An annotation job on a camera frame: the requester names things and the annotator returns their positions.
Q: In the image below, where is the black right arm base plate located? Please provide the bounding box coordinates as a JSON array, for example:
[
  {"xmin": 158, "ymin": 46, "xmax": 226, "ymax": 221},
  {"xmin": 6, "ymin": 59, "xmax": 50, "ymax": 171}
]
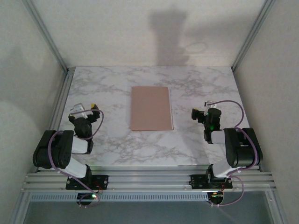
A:
[{"xmin": 191, "ymin": 174, "xmax": 233, "ymax": 190}]

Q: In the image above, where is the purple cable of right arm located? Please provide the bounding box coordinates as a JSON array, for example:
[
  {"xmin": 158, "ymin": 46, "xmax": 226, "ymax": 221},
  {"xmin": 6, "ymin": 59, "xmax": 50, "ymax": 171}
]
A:
[{"xmin": 211, "ymin": 100, "xmax": 260, "ymax": 207}]

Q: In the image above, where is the aluminium lower frame post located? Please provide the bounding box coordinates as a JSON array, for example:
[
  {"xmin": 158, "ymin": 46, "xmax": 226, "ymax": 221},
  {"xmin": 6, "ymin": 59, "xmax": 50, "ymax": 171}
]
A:
[
  {"xmin": 268, "ymin": 190, "xmax": 288, "ymax": 224},
  {"xmin": 8, "ymin": 191, "xmax": 32, "ymax": 224}
]

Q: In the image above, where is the aluminium rail bed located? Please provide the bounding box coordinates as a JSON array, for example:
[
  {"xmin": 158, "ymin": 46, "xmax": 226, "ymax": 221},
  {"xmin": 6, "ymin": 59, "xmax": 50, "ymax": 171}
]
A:
[{"xmin": 21, "ymin": 164, "xmax": 278, "ymax": 194}]

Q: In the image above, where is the aluminium side rail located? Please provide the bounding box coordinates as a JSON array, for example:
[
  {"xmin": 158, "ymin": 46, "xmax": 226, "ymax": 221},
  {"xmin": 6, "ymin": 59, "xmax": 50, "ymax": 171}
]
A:
[{"xmin": 50, "ymin": 67, "xmax": 75, "ymax": 132}]

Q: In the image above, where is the grey slotted cable duct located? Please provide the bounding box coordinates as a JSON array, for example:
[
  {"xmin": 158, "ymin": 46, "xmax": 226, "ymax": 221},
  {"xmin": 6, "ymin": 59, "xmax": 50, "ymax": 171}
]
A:
[{"xmin": 30, "ymin": 192, "xmax": 210, "ymax": 202}]

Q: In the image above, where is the brown paper folder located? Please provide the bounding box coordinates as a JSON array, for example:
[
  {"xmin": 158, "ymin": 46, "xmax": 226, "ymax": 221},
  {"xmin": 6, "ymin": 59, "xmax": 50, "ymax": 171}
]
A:
[{"xmin": 129, "ymin": 86, "xmax": 173, "ymax": 132}]

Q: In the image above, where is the aluminium frame post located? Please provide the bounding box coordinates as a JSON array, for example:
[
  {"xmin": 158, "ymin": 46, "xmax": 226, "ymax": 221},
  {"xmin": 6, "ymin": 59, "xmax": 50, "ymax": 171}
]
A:
[
  {"xmin": 230, "ymin": 0, "xmax": 278, "ymax": 71},
  {"xmin": 22, "ymin": 0, "xmax": 70, "ymax": 73},
  {"xmin": 8, "ymin": 191, "xmax": 32, "ymax": 224},
  {"xmin": 268, "ymin": 190, "xmax": 288, "ymax": 224}
]

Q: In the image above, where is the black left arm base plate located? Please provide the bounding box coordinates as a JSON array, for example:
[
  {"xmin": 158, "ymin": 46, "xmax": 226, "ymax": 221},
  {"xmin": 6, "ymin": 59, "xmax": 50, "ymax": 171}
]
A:
[{"xmin": 65, "ymin": 174, "xmax": 109, "ymax": 190}]

